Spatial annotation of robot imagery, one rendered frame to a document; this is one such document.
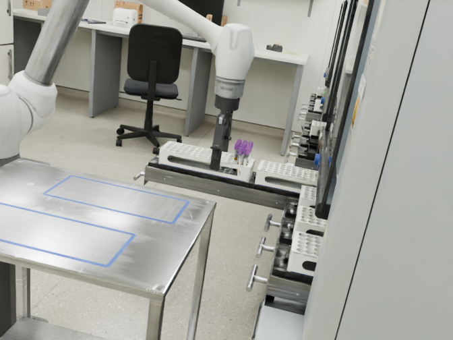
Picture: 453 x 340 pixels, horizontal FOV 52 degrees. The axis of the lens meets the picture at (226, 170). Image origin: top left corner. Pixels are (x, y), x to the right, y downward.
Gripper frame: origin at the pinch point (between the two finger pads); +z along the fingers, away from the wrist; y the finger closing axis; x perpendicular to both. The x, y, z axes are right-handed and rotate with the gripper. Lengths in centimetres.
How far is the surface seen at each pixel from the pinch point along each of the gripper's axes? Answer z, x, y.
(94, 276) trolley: 4, -8, 69
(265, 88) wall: 37, -23, -350
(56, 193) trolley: 4, -33, 41
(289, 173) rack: -0.3, 22.9, 1.4
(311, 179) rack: -0.3, 29.7, 3.0
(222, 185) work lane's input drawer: 6.1, 3.5, 6.8
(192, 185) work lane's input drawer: 8.4, -6.1, 6.8
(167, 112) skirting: 81, -127, -350
